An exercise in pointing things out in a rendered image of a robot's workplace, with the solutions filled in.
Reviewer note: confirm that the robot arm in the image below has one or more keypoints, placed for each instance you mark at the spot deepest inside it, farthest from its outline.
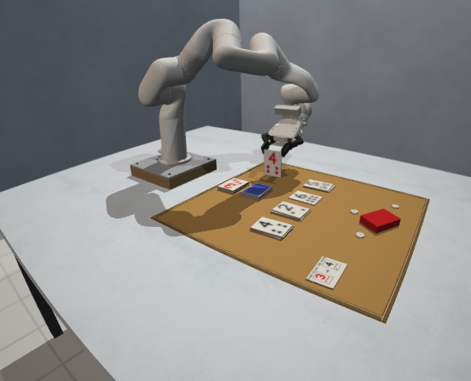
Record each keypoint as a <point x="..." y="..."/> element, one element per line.
<point x="222" y="38"/>

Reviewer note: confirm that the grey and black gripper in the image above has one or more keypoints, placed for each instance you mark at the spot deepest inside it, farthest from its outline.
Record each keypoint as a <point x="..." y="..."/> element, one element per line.
<point x="283" y="131"/>

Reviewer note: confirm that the brown flat mat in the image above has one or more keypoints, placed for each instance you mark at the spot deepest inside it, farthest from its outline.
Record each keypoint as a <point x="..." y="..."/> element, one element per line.
<point x="374" y="261"/>

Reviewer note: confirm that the red flat square block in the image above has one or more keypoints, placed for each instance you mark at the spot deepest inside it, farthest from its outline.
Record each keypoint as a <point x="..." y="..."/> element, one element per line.
<point x="380" y="220"/>

